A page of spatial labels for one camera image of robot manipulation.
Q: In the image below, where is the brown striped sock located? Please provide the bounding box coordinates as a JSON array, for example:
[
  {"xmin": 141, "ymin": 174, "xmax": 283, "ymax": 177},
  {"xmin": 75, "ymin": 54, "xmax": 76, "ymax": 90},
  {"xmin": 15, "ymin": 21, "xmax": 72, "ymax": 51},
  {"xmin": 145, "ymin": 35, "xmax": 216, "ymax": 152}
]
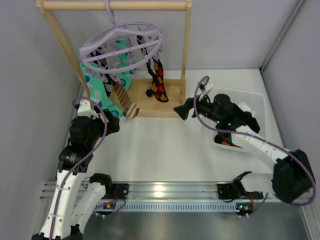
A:
[{"xmin": 112, "ymin": 80, "xmax": 140, "ymax": 120}]

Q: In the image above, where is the argyle red orange sock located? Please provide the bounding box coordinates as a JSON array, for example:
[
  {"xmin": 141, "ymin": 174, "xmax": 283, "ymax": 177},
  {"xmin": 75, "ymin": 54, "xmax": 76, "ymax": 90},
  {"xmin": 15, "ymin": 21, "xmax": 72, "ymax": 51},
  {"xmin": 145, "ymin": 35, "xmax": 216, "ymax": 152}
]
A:
[{"xmin": 151, "ymin": 58, "xmax": 169, "ymax": 103}]

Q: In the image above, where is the mint green patterned sock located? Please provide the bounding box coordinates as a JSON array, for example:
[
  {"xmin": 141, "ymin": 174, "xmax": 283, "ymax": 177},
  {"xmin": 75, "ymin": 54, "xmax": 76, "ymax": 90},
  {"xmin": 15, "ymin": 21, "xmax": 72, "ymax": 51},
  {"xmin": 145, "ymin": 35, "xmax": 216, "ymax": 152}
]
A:
[{"xmin": 80, "ymin": 63, "xmax": 124, "ymax": 119}]

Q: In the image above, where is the purple round clip hanger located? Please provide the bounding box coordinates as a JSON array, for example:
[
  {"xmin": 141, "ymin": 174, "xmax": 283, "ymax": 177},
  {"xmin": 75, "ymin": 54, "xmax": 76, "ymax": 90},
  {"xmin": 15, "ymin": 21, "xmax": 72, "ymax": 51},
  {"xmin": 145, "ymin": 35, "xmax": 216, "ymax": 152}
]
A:
[{"xmin": 79, "ymin": 0, "xmax": 162, "ymax": 83}]

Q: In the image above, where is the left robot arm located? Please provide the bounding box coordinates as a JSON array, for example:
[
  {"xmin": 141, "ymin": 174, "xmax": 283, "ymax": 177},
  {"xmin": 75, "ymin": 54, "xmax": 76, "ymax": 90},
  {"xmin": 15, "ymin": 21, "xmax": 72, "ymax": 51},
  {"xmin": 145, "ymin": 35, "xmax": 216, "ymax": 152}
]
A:
[{"xmin": 32, "ymin": 108, "xmax": 120, "ymax": 240}]

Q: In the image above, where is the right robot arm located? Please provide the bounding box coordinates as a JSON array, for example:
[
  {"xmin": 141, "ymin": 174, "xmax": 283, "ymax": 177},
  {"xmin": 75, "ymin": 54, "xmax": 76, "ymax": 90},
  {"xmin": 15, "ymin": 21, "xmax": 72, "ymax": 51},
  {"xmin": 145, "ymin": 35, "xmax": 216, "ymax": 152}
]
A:
[{"xmin": 173, "ymin": 94, "xmax": 317, "ymax": 205}]

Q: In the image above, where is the white plastic basket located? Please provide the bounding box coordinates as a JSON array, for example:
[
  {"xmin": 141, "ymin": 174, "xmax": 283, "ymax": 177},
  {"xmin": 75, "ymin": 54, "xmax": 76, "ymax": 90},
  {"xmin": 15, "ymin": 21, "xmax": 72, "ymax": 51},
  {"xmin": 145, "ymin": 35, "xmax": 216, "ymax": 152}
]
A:
[{"xmin": 216, "ymin": 88, "xmax": 267, "ymax": 138}]

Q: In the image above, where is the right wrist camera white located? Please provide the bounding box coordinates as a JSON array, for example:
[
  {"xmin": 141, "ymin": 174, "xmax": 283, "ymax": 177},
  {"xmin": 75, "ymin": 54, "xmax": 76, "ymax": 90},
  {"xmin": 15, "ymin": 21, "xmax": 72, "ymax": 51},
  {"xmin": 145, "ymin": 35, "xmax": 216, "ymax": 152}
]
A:
[{"xmin": 199, "ymin": 80, "xmax": 214, "ymax": 95}]

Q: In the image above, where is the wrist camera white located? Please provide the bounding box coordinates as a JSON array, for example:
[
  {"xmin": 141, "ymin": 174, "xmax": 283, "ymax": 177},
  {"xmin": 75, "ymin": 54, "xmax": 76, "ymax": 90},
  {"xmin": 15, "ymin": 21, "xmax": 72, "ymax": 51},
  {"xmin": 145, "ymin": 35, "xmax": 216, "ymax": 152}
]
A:
[
  {"xmin": 199, "ymin": 80, "xmax": 214, "ymax": 95},
  {"xmin": 76, "ymin": 99, "xmax": 99, "ymax": 120}
]

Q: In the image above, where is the wooden hanger rack frame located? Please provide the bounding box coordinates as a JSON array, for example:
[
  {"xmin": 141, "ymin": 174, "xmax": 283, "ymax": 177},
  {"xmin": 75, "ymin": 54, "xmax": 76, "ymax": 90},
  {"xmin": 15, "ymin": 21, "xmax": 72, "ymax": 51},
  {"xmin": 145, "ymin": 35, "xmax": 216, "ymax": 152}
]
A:
[{"xmin": 35, "ymin": 0, "xmax": 192, "ymax": 119}]

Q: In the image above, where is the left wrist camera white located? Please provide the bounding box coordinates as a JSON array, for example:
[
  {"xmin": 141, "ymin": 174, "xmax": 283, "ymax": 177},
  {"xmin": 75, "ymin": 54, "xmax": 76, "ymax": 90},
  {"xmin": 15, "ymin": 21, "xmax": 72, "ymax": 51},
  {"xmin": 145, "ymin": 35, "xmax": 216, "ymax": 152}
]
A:
[{"xmin": 76, "ymin": 99, "xmax": 99, "ymax": 120}]

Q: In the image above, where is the slotted cable duct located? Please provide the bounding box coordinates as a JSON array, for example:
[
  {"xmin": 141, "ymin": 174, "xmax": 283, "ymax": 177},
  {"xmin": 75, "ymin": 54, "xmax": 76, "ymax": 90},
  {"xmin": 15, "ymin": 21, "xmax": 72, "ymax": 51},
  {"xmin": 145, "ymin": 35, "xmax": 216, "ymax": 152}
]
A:
[{"xmin": 95, "ymin": 202, "xmax": 252, "ymax": 213}]

